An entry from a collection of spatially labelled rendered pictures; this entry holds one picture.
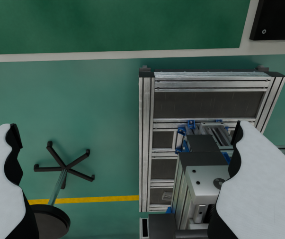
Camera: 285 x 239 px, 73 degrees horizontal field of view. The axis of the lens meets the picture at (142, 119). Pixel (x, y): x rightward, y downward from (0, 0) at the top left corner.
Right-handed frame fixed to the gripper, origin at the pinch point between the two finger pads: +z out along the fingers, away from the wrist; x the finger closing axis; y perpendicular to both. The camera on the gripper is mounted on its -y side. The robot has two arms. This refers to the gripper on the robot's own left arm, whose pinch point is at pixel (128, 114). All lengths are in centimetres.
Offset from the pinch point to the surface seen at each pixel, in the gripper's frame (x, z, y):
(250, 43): 30, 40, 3
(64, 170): -60, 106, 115
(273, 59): 92, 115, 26
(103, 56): -7.7, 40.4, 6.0
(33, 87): -70, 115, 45
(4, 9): -28.8, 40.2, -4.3
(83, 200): -55, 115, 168
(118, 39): -3.6, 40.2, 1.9
